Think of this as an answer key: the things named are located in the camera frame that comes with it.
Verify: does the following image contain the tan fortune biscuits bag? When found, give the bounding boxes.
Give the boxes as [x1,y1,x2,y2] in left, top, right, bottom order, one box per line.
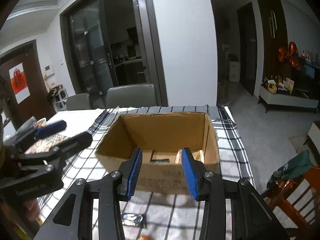
[175,149,205,165]

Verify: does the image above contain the clear plastic bowl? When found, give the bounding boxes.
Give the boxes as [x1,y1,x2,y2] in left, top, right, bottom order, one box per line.
[34,118,47,128]

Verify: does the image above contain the floral patterned mat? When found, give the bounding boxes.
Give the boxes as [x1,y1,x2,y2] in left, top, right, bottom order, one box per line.
[25,134,68,154]

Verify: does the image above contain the white shelf rack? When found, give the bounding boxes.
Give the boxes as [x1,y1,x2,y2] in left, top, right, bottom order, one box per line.
[48,85,68,113]

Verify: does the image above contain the grey dining chair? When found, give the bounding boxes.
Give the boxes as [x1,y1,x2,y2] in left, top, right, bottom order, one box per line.
[106,83,158,108]
[66,93,92,111]

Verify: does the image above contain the red fu door poster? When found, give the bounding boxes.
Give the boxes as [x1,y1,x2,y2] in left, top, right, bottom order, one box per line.
[9,63,30,104]

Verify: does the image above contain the white yellow small sachet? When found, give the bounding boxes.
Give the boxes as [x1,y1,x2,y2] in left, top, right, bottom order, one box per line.
[121,213,146,228]

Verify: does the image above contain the red-brown wooden chair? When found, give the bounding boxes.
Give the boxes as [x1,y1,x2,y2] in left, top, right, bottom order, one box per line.
[262,166,319,239]

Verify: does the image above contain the yellow orange candy pack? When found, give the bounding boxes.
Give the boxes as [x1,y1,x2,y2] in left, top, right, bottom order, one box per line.
[138,235,152,240]

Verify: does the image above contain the dark green cloth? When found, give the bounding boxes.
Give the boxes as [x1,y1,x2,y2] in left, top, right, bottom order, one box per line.
[267,150,312,188]

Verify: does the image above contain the green biscuit box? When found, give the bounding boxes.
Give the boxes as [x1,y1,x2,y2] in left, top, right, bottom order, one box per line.
[150,151,177,164]

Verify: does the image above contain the brown cardboard box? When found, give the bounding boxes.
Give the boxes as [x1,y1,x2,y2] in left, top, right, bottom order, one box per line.
[96,112,220,194]

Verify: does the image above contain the dark glass sliding door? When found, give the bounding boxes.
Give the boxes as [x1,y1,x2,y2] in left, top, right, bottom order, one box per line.
[60,0,168,108]

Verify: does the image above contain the white low tv cabinet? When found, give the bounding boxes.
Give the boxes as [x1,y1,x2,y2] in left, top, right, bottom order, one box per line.
[258,86,319,113]

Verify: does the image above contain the red balloons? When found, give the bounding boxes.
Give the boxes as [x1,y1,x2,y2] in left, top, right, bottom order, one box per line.
[278,41,302,70]

